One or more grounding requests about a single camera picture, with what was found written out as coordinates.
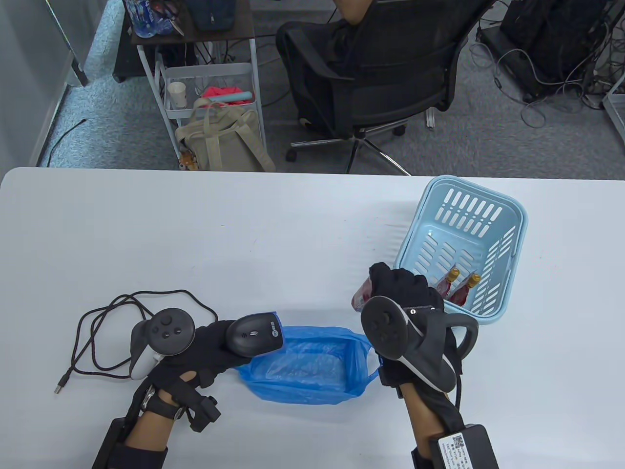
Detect blue plastic bag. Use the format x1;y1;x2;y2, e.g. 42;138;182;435
238;325;384;405

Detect person's right forearm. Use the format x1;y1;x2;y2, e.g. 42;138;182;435
400;386;457;457

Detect red-handled scissors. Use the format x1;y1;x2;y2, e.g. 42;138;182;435
149;0;185;36

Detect person's left hand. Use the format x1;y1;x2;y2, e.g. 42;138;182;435
146;320;250;391

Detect black right forearm box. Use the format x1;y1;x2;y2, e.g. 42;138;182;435
429;424;500;469

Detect black computer equipment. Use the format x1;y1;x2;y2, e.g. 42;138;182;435
481;0;611;101

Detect person's right hand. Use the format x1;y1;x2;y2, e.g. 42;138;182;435
361;262;462;399

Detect white rolling cart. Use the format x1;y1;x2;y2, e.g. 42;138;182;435
129;0;268;171

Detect red ketchup package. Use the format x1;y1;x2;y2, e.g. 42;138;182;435
352;278;376;313
448;274;482;307
435;268;460;299

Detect black floor cable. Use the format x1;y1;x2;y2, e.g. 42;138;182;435
47;119;88;167

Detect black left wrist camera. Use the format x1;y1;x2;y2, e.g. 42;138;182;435
188;396;221;433

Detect dark blue pouch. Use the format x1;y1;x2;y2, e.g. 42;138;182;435
186;0;238;31

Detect light blue plastic basket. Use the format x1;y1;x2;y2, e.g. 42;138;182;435
392;176;529;325

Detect beige tote bag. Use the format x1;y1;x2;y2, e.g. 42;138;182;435
175;98;276;172

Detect person's left forearm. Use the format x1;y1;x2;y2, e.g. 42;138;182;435
125;391;184;448

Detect teal cylinder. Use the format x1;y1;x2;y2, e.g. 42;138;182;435
208;91;253;106

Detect black floor case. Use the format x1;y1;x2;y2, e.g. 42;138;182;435
112;29;149;83

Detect white metal rack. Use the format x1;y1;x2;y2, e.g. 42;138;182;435
602;73;625;142

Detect tangle of floor cables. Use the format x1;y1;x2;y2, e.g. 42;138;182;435
469;20;625;128

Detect black office chair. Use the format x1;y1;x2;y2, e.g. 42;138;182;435
276;0;494;175

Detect black and blue barcode scanner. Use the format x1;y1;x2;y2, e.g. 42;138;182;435
225;313;285;360

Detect black left forearm box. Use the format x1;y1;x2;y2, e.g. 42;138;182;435
93;416;169;469

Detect red cloth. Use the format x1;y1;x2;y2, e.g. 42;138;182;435
200;85;243;101

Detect pack of water bottles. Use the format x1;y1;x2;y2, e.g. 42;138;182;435
125;0;162;39

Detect grey hand controller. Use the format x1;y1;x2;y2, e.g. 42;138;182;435
360;297;479;406
129;308;196;380

